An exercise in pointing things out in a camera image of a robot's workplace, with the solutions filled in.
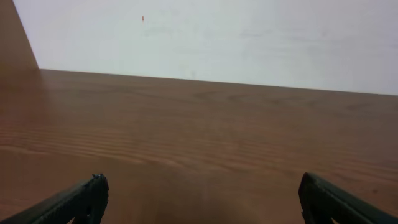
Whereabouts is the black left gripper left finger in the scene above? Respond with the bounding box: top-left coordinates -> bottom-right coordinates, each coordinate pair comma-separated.
1,174 -> 109,224

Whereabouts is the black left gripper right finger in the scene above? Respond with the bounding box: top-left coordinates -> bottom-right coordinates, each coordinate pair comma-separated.
298,172 -> 397,224

